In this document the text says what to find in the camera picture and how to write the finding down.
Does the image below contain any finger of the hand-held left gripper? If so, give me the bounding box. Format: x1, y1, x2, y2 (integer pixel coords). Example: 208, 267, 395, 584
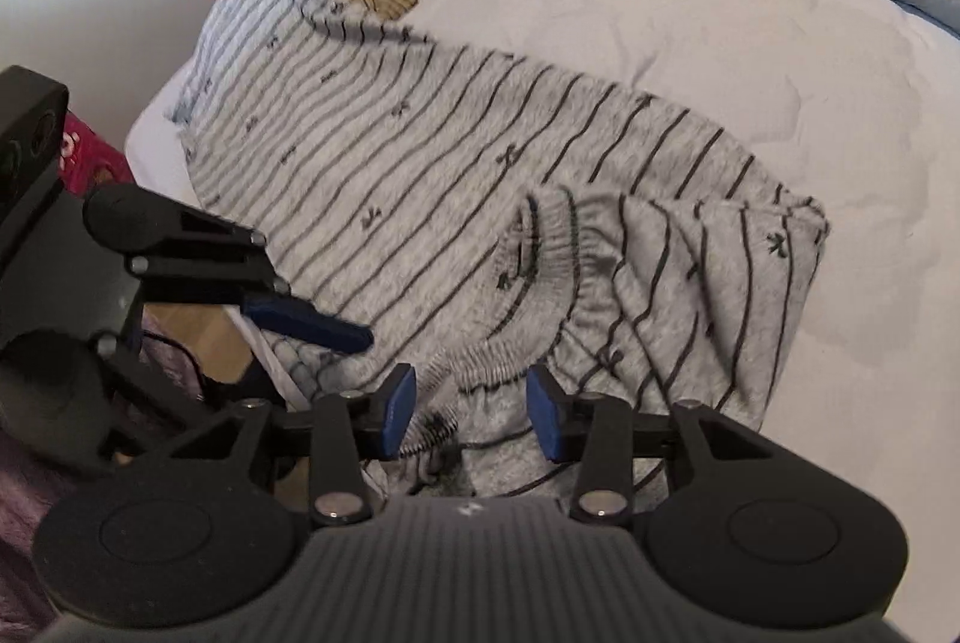
81, 184, 376, 357
96, 332, 245, 465

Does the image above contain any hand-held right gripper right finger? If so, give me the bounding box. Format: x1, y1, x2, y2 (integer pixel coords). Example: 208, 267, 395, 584
525, 362, 779, 525

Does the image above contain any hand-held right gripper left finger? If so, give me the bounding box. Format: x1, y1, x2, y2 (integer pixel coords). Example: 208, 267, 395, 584
171, 362, 419, 528

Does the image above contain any grey striped sweater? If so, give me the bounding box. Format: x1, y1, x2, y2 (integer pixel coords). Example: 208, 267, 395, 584
171, 0, 832, 516

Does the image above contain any pink patterned cloth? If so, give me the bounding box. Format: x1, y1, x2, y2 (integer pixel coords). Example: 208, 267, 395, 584
58, 113, 137, 203

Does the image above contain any purple fuzzy cloth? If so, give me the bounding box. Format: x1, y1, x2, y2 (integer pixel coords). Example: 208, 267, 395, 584
0, 335, 207, 621

